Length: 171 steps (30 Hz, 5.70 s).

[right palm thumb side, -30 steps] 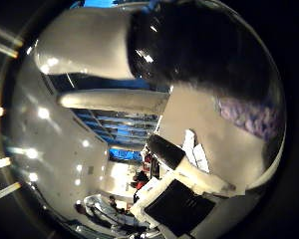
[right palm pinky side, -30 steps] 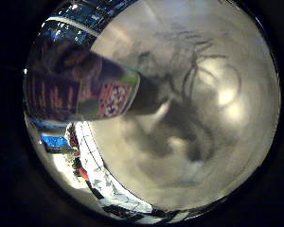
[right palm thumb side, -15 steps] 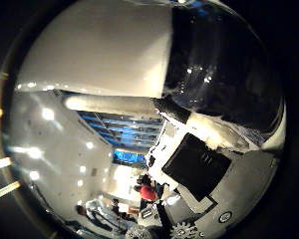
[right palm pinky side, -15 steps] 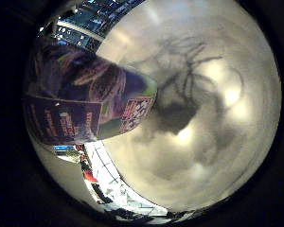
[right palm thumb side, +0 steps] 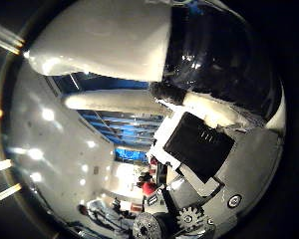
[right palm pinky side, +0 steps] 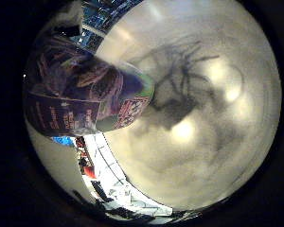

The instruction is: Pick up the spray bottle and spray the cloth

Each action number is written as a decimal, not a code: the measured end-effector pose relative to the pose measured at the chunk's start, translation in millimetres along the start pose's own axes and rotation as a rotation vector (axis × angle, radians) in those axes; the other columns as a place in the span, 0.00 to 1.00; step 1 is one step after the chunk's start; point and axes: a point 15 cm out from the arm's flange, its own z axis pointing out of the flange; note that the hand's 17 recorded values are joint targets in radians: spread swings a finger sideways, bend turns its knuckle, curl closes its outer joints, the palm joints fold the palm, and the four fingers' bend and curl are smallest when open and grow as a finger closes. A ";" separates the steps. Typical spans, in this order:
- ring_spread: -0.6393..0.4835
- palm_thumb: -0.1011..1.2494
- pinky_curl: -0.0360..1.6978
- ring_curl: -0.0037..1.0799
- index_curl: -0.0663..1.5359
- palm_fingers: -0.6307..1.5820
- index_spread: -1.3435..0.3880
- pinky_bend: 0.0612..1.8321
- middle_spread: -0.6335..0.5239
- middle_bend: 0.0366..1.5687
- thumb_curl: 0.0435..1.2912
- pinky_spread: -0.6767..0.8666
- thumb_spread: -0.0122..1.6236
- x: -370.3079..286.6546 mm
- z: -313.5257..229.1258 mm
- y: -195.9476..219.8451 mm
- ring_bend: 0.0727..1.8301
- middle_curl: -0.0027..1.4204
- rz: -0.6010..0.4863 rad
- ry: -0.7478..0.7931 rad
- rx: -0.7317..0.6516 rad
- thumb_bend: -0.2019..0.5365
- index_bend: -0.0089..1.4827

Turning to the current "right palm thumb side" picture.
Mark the person in red shirt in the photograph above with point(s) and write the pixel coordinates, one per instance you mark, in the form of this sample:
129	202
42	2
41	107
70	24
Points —
148	188

